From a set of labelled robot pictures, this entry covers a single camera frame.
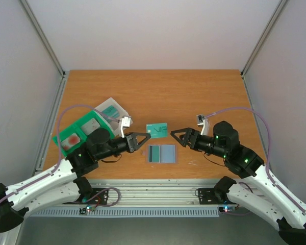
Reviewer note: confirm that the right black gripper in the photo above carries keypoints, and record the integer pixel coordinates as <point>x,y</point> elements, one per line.
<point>192,139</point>

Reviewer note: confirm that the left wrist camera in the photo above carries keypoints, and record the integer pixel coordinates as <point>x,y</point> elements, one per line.
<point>124,122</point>

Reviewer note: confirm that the teal VIP card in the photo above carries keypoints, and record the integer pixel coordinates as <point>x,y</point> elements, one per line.
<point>159,130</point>

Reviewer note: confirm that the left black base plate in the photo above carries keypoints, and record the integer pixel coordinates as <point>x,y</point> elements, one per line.
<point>98,196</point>

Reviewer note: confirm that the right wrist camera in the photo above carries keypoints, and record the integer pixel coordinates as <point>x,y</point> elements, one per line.
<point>203,122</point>

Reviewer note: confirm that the blue card holder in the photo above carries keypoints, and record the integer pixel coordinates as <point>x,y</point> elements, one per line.
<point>168,154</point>

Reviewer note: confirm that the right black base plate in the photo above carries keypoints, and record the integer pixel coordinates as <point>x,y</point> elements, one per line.
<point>207,196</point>

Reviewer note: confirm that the red patterned card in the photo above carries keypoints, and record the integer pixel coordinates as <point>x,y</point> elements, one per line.
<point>70,142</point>

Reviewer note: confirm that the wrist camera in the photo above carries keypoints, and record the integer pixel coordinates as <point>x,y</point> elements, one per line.
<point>203,122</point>
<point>124,122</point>

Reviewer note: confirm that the clear plastic bin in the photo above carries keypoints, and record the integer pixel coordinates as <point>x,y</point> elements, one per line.
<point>122,112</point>

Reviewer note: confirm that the grey slotted cable duct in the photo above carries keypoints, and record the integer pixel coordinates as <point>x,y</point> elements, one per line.
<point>129,212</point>

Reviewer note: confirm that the green plastic tray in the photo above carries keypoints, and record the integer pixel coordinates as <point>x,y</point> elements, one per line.
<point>76,128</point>

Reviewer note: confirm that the teal card stack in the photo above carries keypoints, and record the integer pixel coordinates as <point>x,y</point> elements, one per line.
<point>111,111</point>

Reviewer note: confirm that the grey card in tray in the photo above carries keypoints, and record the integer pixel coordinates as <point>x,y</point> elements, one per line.
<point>90,126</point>

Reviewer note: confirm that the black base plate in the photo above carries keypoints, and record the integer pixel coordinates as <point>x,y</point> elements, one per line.
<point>98,196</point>
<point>207,196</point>

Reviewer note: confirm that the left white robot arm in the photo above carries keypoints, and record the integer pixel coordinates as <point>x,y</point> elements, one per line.
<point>64,182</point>

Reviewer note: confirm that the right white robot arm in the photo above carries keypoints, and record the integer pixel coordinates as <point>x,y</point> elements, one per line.
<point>279,206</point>

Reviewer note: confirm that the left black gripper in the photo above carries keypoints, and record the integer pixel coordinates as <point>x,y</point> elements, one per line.
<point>132,142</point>

